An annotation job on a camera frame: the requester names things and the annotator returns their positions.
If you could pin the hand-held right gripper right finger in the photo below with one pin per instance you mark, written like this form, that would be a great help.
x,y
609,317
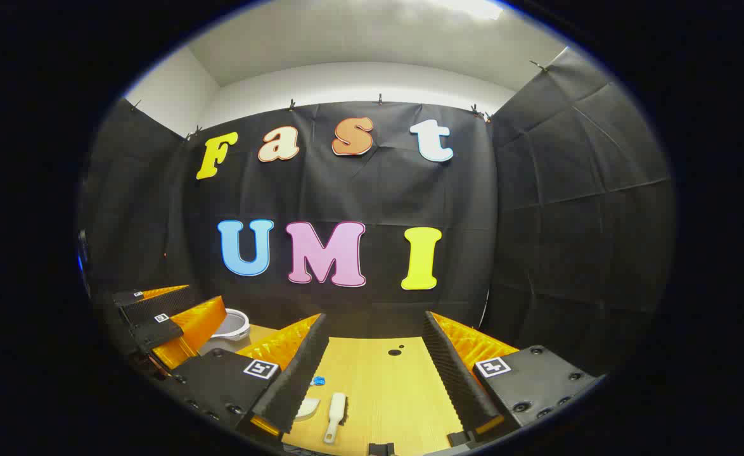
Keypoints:
x,y
454,373

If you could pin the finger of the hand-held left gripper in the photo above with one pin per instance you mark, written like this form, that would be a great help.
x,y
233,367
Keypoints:
x,y
156,334
163,304

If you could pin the row of black cloth clips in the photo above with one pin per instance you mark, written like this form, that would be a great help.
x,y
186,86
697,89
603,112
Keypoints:
x,y
292,105

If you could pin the small white broom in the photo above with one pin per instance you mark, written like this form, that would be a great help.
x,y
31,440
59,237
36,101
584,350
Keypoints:
x,y
336,408

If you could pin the white dustpan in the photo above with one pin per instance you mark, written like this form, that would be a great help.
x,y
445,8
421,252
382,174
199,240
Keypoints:
x,y
308,409

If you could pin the black backdrop cloth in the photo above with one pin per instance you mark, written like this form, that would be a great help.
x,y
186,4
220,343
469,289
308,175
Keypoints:
x,y
378,190

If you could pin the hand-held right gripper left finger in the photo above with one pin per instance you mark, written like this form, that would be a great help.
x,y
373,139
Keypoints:
x,y
296,380

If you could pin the wooden desktop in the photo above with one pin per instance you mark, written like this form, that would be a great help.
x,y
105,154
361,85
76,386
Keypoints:
x,y
384,392

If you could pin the white garbage bin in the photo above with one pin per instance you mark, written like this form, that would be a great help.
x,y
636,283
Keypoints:
x,y
237,324

